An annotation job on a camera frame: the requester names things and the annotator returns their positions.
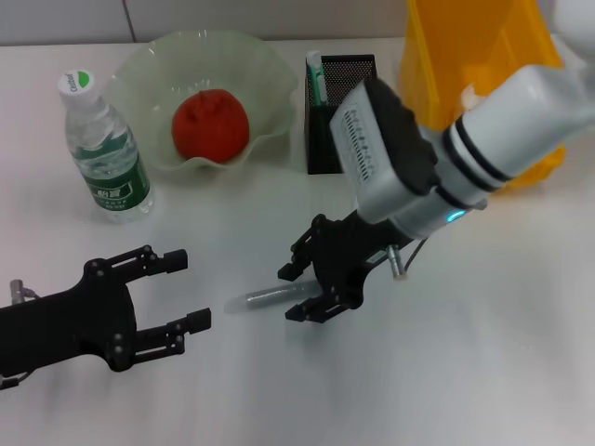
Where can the green plastic pen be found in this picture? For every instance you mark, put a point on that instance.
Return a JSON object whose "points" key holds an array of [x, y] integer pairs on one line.
{"points": [[318, 83]]}

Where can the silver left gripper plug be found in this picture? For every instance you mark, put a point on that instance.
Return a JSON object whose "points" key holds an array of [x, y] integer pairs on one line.
{"points": [[18, 290]]}

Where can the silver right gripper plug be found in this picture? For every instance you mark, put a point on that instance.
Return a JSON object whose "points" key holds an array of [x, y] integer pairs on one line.
{"points": [[396, 262]]}

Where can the yellow plastic storage bin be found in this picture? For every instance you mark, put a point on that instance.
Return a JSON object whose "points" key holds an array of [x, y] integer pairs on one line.
{"points": [[432, 69]]}

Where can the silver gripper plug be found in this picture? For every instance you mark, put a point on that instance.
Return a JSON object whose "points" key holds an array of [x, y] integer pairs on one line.
{"points": [[18, 290], [396, 262]]}

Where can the frosted glass fruit plate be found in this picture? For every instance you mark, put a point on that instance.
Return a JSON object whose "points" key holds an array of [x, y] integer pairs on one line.
{"points": [[149, 83]]}

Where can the grey glitter pen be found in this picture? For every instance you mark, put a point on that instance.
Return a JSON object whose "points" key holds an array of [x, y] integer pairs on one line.
{"points": [[265, 297]]}

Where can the red tomato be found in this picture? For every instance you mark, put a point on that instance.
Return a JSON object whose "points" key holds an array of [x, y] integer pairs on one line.
{"points": [[209, 125]]}

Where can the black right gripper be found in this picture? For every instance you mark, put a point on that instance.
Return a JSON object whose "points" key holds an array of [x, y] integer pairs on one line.
{"points": [[348, 251]]}

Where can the white paper ball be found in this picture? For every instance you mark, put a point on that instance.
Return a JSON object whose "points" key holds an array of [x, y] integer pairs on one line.
{"points": [[472, 93]]}

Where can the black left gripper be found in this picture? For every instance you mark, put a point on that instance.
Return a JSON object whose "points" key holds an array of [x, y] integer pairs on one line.
{"points": [[70, 325]]}

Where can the black mesh pen holder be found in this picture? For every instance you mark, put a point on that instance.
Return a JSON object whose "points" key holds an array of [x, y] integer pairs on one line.
{"points": [[318, 139]]}

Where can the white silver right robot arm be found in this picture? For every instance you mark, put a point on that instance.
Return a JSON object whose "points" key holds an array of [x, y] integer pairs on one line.
{"points": [[511, 130]]}

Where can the clear water bottle green label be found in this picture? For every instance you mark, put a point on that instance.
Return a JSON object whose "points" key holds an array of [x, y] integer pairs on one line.
{"points": [[116, 186]]}

